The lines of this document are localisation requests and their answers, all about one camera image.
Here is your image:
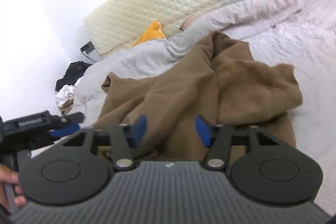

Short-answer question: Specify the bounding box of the brown hooded sweatshirt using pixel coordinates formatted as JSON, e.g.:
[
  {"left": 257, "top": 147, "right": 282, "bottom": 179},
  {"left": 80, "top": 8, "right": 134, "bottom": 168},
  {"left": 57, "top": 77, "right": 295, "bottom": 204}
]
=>
[{"left": 94, "top": 32, "right": 302, "bottom": 160}]

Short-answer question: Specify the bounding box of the black clothing pile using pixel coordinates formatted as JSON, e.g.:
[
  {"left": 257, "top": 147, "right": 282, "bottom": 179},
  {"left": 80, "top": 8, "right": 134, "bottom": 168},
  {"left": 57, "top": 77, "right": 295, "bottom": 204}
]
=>
[{"left": 55, "top": 61, "right": 91, "bottom": 92}]

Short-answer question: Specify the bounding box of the yellow cloth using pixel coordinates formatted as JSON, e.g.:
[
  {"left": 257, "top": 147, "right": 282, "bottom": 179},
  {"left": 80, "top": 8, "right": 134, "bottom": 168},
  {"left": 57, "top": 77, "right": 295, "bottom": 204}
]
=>
[{"left": 133, "top": 20, "right": 166, "bottom": 47}]

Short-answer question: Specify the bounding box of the white bed sheet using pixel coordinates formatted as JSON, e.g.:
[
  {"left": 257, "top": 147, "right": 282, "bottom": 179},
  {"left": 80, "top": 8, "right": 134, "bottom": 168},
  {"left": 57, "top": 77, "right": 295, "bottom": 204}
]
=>
[{"left": 223, "top": 0, "right": 335, "bottom": 215}]

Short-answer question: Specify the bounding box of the person's left hand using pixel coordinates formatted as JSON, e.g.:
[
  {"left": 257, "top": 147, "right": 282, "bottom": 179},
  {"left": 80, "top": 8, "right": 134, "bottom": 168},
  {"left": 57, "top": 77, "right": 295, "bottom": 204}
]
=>
[{"left": 0, "top": 164, "right": 27, "bottom": 213}]

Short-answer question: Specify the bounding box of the white crumpled cloth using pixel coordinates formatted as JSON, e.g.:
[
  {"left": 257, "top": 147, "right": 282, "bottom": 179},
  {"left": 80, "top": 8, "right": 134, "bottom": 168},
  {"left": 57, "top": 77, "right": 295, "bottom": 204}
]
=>
[{"left": 55, "top": 85, "right": 76, "bottom": 108}]

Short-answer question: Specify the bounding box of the grey rumpled blanket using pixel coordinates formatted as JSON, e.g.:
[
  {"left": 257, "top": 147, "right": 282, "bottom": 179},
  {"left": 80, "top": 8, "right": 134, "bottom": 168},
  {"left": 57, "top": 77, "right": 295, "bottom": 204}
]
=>
[{"left": 71, "top": 0, "right": 310, "bottom": 124}]

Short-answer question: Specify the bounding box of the brown cardboard box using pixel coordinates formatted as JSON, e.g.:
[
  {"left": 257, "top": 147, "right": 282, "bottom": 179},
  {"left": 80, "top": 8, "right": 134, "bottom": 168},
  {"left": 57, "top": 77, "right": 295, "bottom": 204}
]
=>
[{"left": 59, "top": 98, "right": 74, "bottom": 116}]

